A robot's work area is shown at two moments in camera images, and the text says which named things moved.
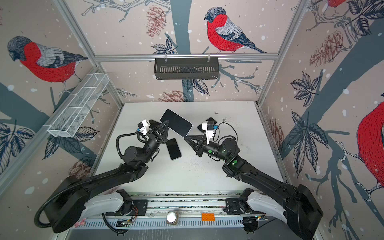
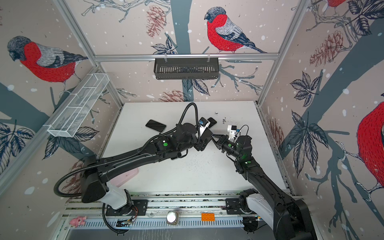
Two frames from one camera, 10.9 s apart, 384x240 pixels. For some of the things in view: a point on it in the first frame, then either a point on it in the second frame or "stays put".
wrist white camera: [208, 126] → [232, 129]
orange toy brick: [208, 217] stays put
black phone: [153, 124] stays put
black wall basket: [183, 68] stays put
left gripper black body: [153, 140] → [201, 144]
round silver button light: [172, 217] stays put
